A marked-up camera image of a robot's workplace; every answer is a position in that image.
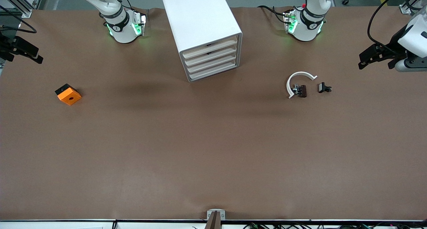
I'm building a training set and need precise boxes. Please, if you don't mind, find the orange and black box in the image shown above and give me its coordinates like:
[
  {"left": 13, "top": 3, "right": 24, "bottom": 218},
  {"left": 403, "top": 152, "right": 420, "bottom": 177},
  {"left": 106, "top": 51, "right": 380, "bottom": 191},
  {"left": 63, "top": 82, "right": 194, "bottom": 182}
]
[{"left": 55, "top": 83, "right": 82, "bottom": 106}]

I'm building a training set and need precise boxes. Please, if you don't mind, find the small dark brown connector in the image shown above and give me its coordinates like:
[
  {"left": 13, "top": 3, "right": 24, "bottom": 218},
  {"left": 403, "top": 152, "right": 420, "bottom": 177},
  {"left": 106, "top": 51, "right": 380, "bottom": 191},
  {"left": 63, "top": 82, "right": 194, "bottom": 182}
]
[{"left": 292, "top": 84, "right": 307, "bottom": 98}]

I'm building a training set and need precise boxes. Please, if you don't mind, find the brown table mat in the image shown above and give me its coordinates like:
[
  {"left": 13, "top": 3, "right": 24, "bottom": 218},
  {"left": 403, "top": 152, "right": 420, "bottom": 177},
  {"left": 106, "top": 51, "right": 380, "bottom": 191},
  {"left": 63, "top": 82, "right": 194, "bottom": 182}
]
[{"left": 0, "top": 6, "right": 427, "bottom": 221}]

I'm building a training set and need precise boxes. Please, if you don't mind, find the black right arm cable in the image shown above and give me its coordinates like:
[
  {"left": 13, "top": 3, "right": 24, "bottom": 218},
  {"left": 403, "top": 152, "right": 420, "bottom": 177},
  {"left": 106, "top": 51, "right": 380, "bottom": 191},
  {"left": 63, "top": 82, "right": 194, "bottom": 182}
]
[{"left": 0, "top": 4, "right": 37, "bottom": 34}]

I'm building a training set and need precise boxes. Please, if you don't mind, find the aluminium frame profile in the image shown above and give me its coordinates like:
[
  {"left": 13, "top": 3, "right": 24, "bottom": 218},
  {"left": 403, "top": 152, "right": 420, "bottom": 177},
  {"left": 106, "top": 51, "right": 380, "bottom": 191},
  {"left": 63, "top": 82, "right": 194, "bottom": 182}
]
[
  {"left": 0, "top": 0, "right": 45, "bottom": 18},
  {"left": 400, "top": 2, "right": 421, "bottom": 15}
]

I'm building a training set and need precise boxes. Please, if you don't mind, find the white curved ring piece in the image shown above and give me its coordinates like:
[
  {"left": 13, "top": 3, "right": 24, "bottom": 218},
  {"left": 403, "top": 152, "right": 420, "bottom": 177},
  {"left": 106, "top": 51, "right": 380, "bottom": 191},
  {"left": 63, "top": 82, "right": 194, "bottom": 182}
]
[{"left": 286, "top": 71, "right": 318, "bottom": 99}]

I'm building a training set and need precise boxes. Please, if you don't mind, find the black right base cable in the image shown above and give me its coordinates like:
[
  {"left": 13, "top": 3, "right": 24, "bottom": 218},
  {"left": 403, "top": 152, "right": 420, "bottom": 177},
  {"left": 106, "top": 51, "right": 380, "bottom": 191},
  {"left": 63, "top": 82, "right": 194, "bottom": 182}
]
[{"left": 112, "top": 0, "right": 149, "bottom": 19}]

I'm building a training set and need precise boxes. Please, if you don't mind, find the black base cable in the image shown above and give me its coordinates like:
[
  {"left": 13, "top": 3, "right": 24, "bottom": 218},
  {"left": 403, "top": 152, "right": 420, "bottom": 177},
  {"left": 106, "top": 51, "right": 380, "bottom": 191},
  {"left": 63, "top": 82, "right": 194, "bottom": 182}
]
[
  {"left": 258, "top": 5, "right": 288, "bottom": 24},
  {"left": 112, "top": 0, "right": 149, "bottom": 19}
]

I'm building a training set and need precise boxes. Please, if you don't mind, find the black left base cable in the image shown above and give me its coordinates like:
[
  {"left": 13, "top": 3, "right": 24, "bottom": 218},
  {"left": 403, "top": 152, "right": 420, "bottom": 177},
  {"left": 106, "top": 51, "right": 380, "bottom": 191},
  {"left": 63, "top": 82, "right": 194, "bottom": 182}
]
[{"left": 258, "top": 5, "right": 288, "bottom": 24}]

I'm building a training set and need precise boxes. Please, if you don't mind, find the white table edge rail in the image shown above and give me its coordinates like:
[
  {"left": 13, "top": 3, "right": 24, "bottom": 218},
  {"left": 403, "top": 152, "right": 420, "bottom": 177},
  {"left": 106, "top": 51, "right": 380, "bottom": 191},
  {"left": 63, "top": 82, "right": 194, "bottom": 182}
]
[{"left": 0, "top": 220, "right": 427, "bottom": 229}]

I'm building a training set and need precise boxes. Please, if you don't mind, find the bundle of cables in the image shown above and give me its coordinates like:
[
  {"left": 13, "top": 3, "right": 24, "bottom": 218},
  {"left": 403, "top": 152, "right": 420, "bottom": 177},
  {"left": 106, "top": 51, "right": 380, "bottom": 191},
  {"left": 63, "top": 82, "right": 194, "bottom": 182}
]
[{"left": 243, "top": 222, "right": 427, "bottom": 229}]

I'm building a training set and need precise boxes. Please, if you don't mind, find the grey metal bracket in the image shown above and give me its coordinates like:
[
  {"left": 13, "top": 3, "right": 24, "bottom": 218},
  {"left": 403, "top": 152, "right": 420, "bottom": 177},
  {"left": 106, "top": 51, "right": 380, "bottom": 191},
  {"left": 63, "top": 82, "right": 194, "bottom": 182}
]
[{"left": 206, "top": 209, "right": 226, "bottom": 221}]

